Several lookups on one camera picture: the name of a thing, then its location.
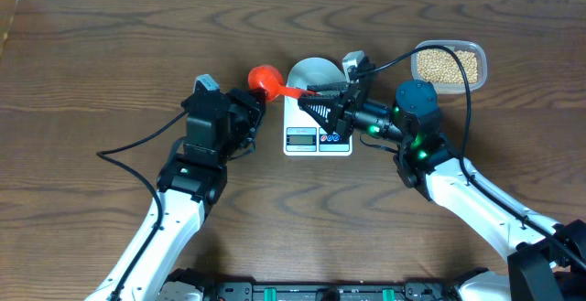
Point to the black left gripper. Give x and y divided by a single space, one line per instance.
238 102

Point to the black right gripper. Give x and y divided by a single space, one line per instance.
333 104

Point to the grey round bowl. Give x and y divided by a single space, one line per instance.
312 72

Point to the red plastic measuring scoop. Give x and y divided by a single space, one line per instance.
268 79

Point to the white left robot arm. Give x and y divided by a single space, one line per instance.
183 197

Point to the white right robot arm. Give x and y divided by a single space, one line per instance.
545 259

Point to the white digital kitchen scale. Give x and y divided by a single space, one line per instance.
302 136

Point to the clear container of soybeans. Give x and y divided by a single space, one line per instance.
440 68

